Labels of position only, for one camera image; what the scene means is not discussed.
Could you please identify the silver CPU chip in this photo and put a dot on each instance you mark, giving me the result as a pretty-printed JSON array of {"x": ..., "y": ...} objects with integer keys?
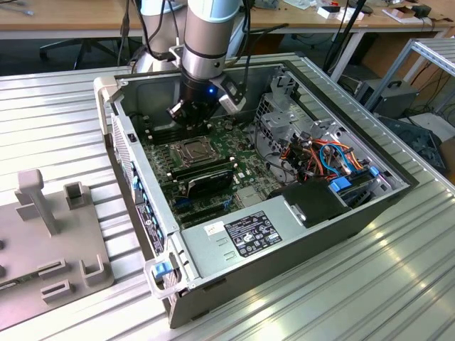
[{"x": 195, "y": 151}]

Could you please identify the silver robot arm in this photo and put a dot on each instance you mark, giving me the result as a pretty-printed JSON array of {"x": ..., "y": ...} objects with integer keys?
[{"x": 202, "y": 39}]

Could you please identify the CPU socket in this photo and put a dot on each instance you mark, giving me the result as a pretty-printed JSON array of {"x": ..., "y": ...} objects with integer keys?
[{"x": 175, "y": 152}]

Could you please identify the black RAM slot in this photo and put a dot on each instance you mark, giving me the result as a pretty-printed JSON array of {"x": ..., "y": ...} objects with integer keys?
[
  {"x": 160, "y": 131},
  {"x": 160, "y": 142},
  {"x": 160, "y": 136}
]

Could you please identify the black graphics card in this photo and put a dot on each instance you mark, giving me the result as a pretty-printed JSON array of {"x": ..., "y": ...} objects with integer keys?
[{"x": 213, "y": 183}]

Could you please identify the silver metal drive cage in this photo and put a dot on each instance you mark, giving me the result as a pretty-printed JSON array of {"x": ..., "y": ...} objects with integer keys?
[{"x": 284, "y": 122}]

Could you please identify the green motherboard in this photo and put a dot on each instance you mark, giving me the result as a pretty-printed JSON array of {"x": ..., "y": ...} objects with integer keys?
[{"x": 250, "y": 177}]

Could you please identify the blue expansion slot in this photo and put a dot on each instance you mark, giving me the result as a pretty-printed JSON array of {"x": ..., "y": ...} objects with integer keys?
[{"x": 183, "y": 204}]

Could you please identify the silver chipset heatsink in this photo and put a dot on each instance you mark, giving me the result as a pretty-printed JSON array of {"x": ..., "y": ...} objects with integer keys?
[{"x": 247, "y": 196}]

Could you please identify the black expansion slot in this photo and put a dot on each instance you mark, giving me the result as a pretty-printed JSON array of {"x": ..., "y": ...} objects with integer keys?
[
  {"x": 202, "y": 209},
  {"x": 204, "y": 217}
]

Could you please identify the black office chair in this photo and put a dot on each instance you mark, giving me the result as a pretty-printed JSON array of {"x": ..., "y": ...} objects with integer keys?
[{"x": 62, "y": 44}]

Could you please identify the grey power supply unit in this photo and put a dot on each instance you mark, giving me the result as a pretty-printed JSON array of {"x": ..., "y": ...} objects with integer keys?
[{"x": 209, "y": 248}]

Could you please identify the black plastic fan shroud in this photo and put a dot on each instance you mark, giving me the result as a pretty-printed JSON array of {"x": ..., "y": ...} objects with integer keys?
[{"x": 313, "y": 206}]

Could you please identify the white box on desk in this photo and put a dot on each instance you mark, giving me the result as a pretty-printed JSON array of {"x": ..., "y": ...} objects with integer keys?
[{"x": 330, "y": 13}]

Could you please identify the blue disk carrier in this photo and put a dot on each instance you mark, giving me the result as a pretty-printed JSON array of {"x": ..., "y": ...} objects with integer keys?
[{"x": 339, "y": 186}]

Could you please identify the blue case latch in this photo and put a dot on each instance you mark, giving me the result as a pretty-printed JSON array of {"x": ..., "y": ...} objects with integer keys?
[{"x": 160, "y": 270}]

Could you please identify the open grey PC case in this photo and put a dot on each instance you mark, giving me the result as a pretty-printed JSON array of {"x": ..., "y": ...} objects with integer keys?
[{"x": 270, "y": 264}]

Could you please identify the grey plastic parts rack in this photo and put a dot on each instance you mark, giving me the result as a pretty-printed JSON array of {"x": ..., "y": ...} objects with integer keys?
[{"x": 71, "y": 241}]

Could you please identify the small blue plastic clip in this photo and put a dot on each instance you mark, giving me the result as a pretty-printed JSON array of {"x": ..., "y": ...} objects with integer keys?
[{"x": 374, "y": 172}]

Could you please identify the metal disk bay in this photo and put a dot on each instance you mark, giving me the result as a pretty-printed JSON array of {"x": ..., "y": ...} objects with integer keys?
[{"x": 362, "y": 199}]

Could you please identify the long wooden desk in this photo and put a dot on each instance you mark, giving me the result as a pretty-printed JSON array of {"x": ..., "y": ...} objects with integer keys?
[{"x": 10, "y": 21}]

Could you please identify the open cardboard box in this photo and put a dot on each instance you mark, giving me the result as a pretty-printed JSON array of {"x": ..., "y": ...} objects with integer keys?
[{"x": 401, "y": 15}]

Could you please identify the dark teal plastic panel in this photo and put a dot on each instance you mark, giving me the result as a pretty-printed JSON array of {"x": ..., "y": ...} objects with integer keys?
[{"x": 416, "y": 138}]

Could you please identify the green RAM stick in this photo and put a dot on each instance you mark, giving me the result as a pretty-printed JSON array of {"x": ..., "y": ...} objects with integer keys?
[{"x": 17, "y": 281}]

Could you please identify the brown cardboard box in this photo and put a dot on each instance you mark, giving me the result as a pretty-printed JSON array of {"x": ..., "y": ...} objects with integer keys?
[{"x": 448, "y": 156}]

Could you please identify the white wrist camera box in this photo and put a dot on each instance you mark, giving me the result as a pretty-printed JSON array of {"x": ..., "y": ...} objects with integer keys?
[
  {"x": 231, "y": 103},
  {"x": 175, "y": 111}
]

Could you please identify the aluminium profile frame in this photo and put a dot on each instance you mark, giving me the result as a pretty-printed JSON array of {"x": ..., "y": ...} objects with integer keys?
[{"x": 437, "y": 53}]

